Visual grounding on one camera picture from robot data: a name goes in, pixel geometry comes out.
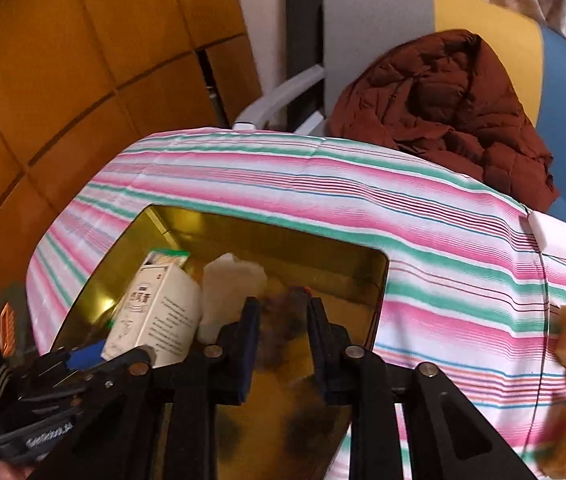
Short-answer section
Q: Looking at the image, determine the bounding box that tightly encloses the brown padded jacket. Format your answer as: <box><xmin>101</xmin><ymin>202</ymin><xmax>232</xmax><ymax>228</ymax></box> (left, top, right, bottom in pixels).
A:
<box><xmin>330</xmin><ymin>29</ymin><xmax>561</xmax><ymax>213</ymax></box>

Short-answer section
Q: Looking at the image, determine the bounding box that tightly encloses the wooden panel wardrobe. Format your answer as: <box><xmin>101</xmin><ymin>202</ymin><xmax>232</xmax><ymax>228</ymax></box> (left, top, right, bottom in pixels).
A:
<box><xmin>0</xmin><ymin>0</ymin><xmax>264</xmax><ymax>281</ymax></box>

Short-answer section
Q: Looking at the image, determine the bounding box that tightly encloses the gold metal tin container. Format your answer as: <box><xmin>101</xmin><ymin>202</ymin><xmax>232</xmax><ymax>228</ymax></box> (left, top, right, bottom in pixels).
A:
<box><xmin>50</xmin><ymin>204</ymin><xmax>391</xmax><ymax>480</ymax></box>

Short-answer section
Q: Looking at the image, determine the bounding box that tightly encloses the black upright post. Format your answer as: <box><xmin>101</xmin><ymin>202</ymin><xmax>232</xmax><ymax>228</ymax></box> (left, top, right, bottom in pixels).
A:
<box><xmin>285</xmin><ymin>0</ymin><xmax>331</xmax><ymax>131</ymax></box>

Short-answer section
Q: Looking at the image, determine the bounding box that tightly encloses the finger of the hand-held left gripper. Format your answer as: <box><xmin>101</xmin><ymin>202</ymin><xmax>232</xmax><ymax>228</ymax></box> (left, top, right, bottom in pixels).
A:
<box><xmin>25</xmin><ymin>341</ymin><xmax>114</xmax><ymax>397</ymax></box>

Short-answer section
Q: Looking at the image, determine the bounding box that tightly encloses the pink green striped tablecloth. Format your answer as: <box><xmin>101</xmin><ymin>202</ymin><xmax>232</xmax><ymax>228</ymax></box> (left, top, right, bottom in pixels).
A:
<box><xmin>28</xmin><ymin>130</ymin><xmax>566</xmax><ymax>480</ymax></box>

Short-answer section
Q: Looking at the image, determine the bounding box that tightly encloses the white paper carton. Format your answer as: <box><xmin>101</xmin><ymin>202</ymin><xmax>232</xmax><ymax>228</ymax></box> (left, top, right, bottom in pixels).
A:
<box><xmin>102</xmin><ymin>250</ymin><xmax>202</xmax><ymax>368</ymax></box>

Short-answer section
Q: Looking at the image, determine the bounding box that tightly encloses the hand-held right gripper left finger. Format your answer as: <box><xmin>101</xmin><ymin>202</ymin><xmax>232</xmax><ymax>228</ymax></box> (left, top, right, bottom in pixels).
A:
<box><xmin>28</xmin><ymin>296</ymin><xmax>264</xmax><ymax>480</ymax></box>

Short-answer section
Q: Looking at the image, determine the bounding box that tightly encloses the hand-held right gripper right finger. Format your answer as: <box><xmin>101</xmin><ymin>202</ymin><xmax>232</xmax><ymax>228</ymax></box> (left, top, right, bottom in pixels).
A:
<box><xmin>305</xmin><ymin>297</ymin><xmax>538</xmax><ymax>480</ymax></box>

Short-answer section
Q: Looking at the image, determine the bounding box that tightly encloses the white rectangular block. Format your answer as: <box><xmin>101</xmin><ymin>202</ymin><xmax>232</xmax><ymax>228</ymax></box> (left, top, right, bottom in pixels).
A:
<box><xmin>528</xmin><ymin>211</ymin><xmax>566</xmax><ymax>257</ymax></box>

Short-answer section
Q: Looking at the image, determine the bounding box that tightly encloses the grey yellow blue chair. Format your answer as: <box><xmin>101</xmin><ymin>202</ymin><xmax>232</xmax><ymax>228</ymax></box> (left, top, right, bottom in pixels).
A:
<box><xmin>233</xmin><ymin>0</ymin><xmax>566</xmax><ymax>256</ymax></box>

